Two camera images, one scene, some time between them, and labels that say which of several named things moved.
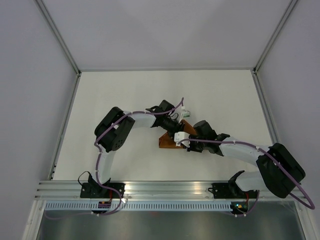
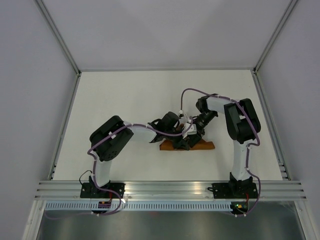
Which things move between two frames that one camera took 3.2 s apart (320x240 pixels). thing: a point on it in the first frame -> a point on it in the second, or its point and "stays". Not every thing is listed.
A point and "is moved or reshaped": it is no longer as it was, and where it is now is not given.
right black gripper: [191, 149] -> [195, 138]
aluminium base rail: [166, 191] stays
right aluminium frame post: [291, 6] stays
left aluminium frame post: [50, 21] stays
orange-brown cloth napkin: [165, 141] is moved or reshaped
